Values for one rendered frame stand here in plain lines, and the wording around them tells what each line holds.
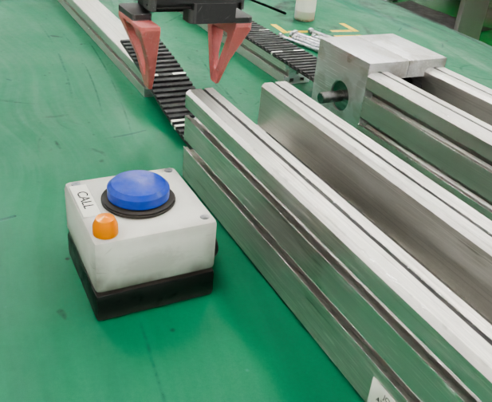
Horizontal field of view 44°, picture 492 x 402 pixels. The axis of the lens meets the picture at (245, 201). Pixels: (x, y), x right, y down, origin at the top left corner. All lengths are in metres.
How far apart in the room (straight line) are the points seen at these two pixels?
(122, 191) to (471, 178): 0.29
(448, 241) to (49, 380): 0.24
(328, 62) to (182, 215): 0.33
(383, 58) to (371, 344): 0.36
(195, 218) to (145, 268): 0.04
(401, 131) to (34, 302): 0.35
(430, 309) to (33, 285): 0.26
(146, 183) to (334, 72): 0.32
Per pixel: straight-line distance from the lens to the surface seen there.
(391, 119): 0.59
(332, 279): 0.36
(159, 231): 0.37
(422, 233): 0.40
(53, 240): 0.47
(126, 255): 0.37
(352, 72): 0.63
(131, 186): 0.39
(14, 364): 0.38
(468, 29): 3.54
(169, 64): 0.74
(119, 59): 0.83
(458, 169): 0.53
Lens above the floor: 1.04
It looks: 30 degrees down
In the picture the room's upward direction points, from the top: 6 degrees clockwise
